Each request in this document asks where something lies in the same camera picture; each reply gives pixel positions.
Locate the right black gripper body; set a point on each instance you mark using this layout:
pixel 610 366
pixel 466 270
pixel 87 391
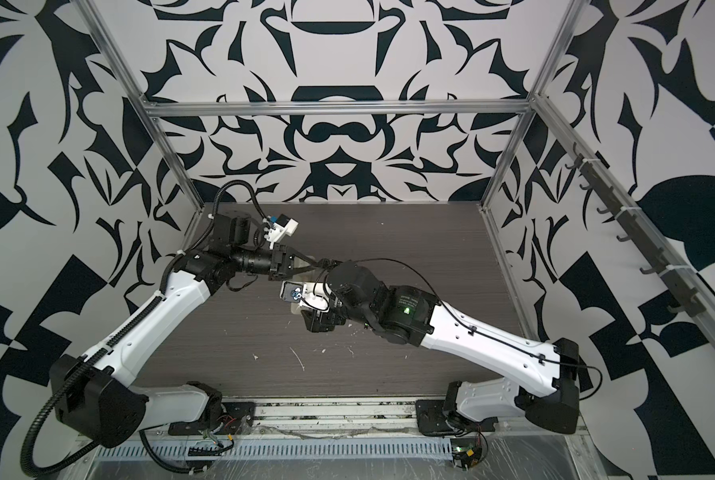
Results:
pixel 323 319

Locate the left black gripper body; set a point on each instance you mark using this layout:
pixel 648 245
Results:
pixel 276 262

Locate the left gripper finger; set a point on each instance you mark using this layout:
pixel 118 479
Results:
pixel 303 276
pixel 318 262

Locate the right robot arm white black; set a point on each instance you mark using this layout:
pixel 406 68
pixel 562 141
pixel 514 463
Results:
pixel 538 379

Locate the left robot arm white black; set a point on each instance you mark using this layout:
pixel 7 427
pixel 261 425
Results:
pixel 97 395

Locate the small green circuit board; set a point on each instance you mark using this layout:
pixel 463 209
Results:
pixel 466 457

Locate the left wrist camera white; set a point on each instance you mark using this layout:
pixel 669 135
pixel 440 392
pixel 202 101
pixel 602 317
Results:
pixel 279 228

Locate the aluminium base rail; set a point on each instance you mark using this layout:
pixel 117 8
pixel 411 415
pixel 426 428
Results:
pixel 305 418

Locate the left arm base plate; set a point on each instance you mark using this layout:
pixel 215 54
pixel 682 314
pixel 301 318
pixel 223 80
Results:
pixel 231 418

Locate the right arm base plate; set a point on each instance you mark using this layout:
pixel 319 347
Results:
pixel 436 418

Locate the white slotted cable duct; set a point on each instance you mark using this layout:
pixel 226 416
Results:
pixel 310 449

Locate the aluminium frame back bar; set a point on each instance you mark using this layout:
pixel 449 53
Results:
pixel 345 107

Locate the black wall hook rack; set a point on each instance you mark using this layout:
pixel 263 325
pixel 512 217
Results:
pixel 640 231

